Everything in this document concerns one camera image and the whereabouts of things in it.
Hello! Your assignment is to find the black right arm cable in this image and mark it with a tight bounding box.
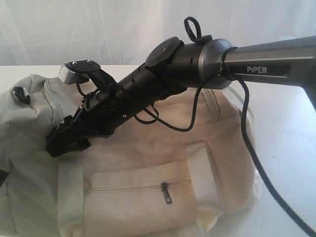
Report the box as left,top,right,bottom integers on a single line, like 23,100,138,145
134,66,316,237

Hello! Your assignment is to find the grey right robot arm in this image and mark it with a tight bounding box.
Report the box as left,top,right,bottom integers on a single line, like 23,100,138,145
46,36,316,157

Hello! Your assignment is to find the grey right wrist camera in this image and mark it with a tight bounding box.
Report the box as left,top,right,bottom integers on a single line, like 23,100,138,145
58,60,101,85

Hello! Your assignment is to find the cream fabric duffel bag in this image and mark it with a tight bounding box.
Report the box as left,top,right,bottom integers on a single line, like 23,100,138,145
0,75,262,237

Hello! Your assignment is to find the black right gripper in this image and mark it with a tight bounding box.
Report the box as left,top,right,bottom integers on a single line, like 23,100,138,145
46,81,128,157

